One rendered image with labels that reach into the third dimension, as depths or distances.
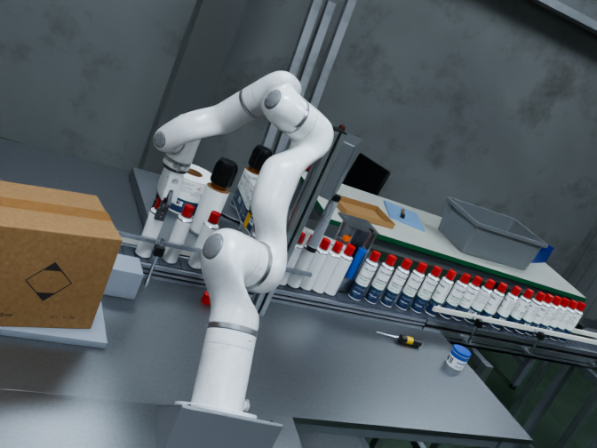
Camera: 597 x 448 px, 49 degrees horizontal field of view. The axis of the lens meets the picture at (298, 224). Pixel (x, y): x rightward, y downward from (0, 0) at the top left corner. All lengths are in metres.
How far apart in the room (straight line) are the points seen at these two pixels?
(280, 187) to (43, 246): 0.57
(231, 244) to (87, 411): 0.49
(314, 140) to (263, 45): 3.49
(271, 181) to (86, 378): 0.64
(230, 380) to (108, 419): 0.28
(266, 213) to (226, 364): 0.38
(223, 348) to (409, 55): 4.25
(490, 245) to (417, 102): 1.85
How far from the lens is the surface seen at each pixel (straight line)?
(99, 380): 1.68
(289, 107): 1.63
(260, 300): 2.17
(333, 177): 2.03
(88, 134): 5.24
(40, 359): 1.70
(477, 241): 4.12
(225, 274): 1.54
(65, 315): 1.76
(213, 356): 1.54
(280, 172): 1.63
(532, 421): 3.89
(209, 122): 1.91
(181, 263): 2.22
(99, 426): 1.57
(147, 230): 2.12
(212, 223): 2.15
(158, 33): 5.05
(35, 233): 1.61
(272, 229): 1.64
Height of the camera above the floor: 1.84
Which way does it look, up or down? 19 degrees down
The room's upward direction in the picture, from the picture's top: 24 degrees clockwise
